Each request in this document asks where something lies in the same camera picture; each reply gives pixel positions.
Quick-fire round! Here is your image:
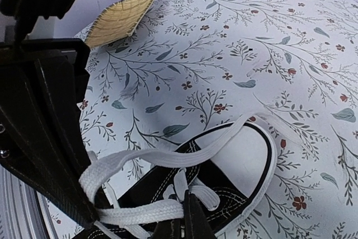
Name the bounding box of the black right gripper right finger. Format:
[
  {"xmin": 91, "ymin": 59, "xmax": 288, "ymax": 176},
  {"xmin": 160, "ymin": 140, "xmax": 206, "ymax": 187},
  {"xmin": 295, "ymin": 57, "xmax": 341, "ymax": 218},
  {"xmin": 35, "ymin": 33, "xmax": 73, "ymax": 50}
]
[{"xmin": 152, "ymin": 190, "xmax": 216, "ymax": 239}]

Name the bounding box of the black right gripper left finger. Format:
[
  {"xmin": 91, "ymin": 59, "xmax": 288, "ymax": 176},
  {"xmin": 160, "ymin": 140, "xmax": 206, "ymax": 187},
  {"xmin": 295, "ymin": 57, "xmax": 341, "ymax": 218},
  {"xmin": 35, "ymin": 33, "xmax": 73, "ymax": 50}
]
[{"xmin": 1, "ymin": 39, "xmax": 97, "ymax": 228}]

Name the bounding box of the black white canvas sneaker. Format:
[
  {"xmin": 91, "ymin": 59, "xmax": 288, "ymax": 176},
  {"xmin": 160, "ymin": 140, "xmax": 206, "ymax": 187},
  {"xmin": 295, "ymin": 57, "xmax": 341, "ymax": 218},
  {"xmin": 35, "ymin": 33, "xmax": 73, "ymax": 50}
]
[{"xmin": 78, "ymin": 113, "xmax": 280, "ymax": 238}]

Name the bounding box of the yellow woven bamboo basket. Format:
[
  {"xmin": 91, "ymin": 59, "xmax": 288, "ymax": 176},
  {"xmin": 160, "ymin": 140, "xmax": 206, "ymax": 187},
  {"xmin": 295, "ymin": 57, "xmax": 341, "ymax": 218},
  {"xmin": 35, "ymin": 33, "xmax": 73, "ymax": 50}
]
[{"xmin": 84, "ymin": 0, "xmax": 154, "ymax": 49}]

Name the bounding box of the floral patterned table mat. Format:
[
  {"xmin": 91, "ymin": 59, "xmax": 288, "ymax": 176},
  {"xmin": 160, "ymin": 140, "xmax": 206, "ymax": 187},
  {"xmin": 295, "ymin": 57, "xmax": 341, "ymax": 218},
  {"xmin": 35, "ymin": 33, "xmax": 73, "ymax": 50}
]
[{"xmin": 39, "ymin": 0, "xmax": 358, "ymax": 239}]

